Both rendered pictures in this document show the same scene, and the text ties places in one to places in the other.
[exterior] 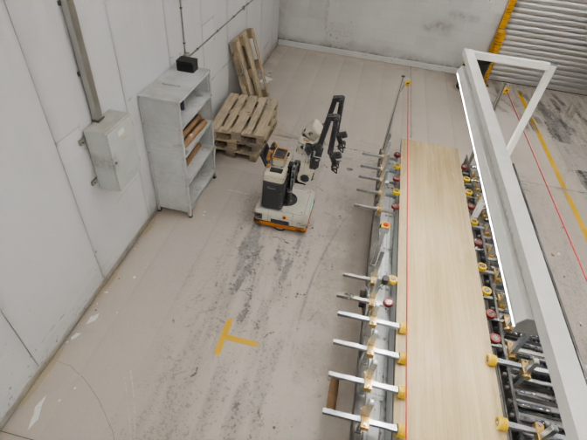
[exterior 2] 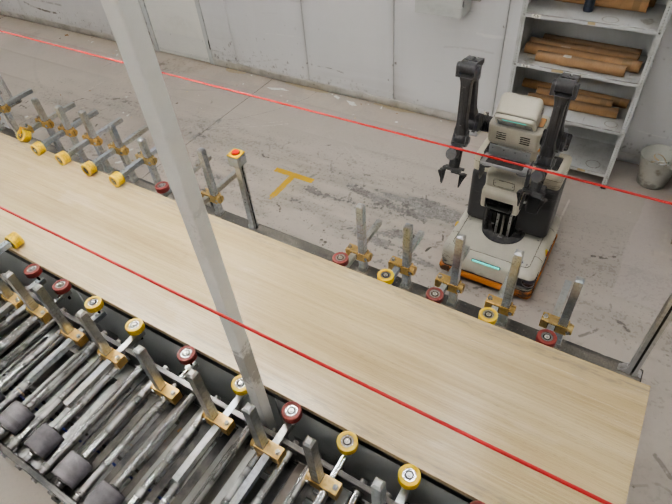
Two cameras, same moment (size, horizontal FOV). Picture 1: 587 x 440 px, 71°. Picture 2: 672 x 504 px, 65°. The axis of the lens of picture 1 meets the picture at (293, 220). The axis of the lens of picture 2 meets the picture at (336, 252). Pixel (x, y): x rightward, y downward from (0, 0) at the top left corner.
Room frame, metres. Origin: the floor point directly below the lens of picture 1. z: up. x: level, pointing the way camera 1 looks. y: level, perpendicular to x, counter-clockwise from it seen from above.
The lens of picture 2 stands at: (4.09, -2.62, 2.75)
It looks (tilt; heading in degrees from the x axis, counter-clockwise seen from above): 45 degrees down; 118
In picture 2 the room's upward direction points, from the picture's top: 6 degrees counter-clockwise
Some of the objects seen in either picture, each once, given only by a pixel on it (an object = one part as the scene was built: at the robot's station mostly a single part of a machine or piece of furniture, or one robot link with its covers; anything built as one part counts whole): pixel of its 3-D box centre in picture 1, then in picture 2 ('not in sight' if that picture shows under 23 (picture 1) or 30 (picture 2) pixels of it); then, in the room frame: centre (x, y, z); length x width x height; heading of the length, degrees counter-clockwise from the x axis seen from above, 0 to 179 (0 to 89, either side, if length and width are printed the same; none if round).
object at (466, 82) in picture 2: (333, 135); (464, 105); (3.67, -0.31, 1.40); 0.11 x 0.06 x 0.43; 172
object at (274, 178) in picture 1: (280, 177); (515, 185); (3.95, 0.21, 0.59); 0.55 x 0.34 x 0.83; 172
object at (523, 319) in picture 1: (486, 151); not in sight; (2.07, -1.05, 2.34); 2.40 x 0.12 x 0.08; 172
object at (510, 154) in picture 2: (315, 154); (506, 166); (3.90, -0.17, 0.99); 0.28 x 0.16 x 0.22; 172
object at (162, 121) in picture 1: (183, 143); (578, 74); (4.16, 1.43, 0.78); 0.90 x 0.45 x 1.55; 172
